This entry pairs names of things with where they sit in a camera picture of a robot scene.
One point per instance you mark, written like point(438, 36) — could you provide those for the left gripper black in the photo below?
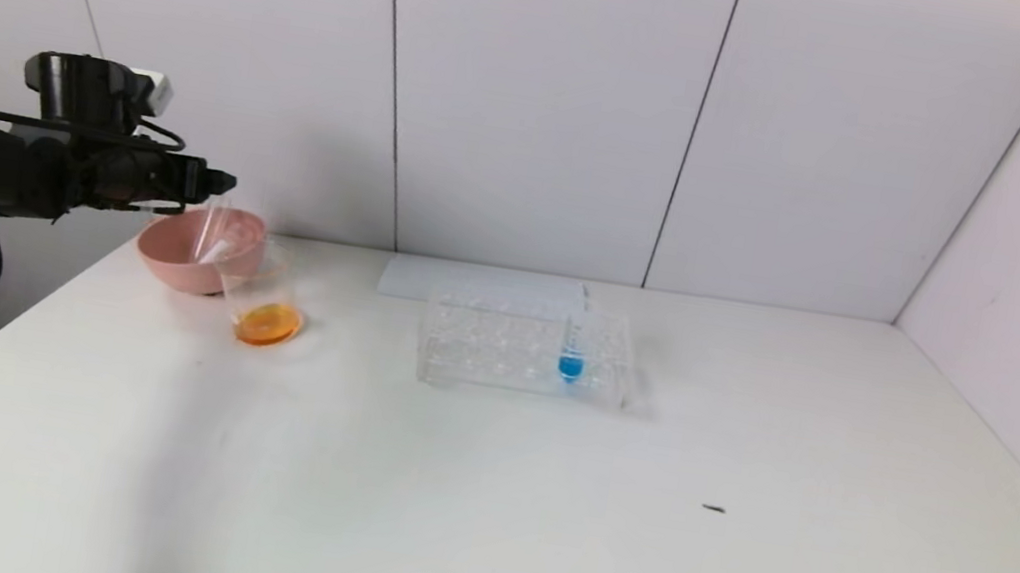
point(190, 176)

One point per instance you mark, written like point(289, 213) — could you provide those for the test tube with yellow pigment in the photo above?
point(213, 227)

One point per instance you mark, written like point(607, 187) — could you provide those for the test tube with red pigment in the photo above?
point(219, 251)

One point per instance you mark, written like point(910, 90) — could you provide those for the clear glass beaker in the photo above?
point(263, 315)

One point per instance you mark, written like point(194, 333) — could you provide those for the clear plastic test tube rack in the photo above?
point(497, 371)

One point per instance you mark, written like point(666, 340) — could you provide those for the test tube with blue pigment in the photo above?
point(570, 366)

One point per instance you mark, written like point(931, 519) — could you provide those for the pink bowl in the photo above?
point(170, 261)

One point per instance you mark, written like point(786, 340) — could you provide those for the white paper sheet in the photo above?
point(410, 280)

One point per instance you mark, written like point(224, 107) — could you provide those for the small dark speck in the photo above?
point(712, 508)

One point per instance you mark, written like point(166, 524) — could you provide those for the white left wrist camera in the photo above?
point(153, 92)

